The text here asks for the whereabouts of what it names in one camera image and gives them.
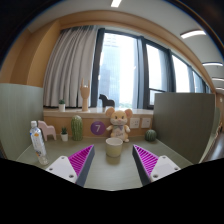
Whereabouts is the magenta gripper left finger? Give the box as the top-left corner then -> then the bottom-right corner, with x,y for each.
47,145 -> 95,187

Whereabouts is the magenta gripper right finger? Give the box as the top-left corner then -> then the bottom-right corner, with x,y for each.
132,145 -> 180,186

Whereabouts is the clear plastic water bottle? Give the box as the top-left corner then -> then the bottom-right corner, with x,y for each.
30,121 -> 48,165

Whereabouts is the round green ceramic cactus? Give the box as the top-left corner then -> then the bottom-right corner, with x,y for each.
145,129 -> 157,142

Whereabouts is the small potted plant on table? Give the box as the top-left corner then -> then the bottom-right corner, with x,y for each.
61,127 -> 68,142

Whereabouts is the pale yellow paper cup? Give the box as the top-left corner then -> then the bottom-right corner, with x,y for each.
106,138 -> 123,158

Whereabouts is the tall green ceramic cactus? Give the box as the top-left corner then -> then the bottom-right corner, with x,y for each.
71,115 -> 83,141

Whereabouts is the pink toy horse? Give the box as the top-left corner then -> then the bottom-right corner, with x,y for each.
38,121 -> 56,140

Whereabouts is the right green partition panel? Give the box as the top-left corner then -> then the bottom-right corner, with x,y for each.
152,93 -> 215,164

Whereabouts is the green partition panel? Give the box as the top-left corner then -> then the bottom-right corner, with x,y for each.
0,83 -> 43,160
152,93 -> 215,164

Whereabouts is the plush mouse toy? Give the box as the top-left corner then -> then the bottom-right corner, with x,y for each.
106,107 -> 133,142

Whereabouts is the small potted plant on sill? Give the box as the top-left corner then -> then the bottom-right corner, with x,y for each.
59,99 -> 65,112

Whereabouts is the black toy horse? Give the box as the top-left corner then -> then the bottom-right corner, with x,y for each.
99,94 -> 115,108

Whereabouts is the wooden hand sculpture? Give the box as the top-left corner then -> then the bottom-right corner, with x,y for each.
80,81 -> 90,111

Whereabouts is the left green partition panel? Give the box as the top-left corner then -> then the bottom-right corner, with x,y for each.
0,83 -> 43,160

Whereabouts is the grey curtain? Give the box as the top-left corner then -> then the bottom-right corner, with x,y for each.
43,25 -> 98,108

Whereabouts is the white wall socket right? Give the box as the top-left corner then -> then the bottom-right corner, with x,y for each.
141,118 -> 151,128

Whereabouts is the white wall socket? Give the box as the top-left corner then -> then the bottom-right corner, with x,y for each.
130,118 -> 140,129
141,118 -> 151,128

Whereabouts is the white wall socket left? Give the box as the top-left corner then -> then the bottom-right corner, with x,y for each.
130,118 -> 140,129

